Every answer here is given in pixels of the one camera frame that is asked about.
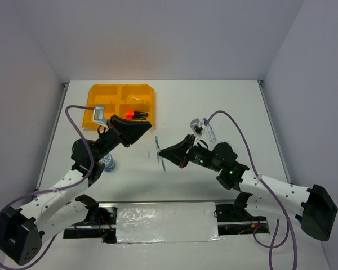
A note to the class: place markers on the orange four-compartment plastic bin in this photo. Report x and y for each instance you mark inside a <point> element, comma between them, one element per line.
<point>115,100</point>

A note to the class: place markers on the blue white tape roll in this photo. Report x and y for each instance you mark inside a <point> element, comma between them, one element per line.
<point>108,161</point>
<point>225,142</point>

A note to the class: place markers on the black pink-tip highlighter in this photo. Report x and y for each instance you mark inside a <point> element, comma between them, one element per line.
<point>132,117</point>

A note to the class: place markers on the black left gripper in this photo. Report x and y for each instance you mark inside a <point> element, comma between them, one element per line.
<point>127,131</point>

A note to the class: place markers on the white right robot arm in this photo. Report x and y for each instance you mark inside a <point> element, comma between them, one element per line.
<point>311,208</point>

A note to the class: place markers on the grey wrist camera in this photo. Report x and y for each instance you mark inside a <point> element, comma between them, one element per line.
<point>98,113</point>
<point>198,128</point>

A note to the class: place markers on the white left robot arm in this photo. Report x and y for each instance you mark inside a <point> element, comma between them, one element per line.
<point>24,230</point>

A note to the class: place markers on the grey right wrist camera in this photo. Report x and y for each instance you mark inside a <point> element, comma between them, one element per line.
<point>198,128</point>

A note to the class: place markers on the silver foil panel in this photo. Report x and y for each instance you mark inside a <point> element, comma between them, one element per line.
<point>166,222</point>

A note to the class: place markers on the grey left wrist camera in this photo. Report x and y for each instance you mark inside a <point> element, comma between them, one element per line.
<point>98,113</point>

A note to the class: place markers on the yellow clear pen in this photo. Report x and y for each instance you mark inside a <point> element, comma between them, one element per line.
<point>134,98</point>

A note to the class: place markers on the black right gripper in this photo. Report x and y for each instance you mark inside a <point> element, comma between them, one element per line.
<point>177,153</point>

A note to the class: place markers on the black orange-tip highlighter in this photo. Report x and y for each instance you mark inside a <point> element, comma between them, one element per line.
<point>137,113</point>

